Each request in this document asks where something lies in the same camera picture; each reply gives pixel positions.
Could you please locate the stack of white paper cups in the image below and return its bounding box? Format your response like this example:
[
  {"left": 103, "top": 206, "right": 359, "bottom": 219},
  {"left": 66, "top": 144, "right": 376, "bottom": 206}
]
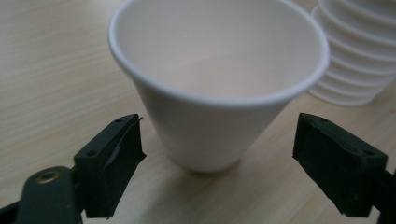
[{"left": 306, "top": 0, "right": 396, "bottom": 107}]

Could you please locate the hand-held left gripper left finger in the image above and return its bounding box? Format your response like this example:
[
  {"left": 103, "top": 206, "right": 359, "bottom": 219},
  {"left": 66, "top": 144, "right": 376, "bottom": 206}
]
[{"left": 73, "top": 113, "right": 148, "bottom": 219}]

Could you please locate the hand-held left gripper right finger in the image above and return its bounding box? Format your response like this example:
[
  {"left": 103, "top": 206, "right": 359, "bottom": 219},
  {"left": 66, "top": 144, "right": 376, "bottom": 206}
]
[{"left": 291, "top": 112, "right": 389, "bottom": 218}]

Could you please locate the single white paper cup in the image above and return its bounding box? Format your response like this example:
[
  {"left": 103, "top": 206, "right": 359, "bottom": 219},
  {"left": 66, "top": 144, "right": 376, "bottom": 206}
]
[{"left": 106, "top": 0, "right": 331, "bottom": 174}]

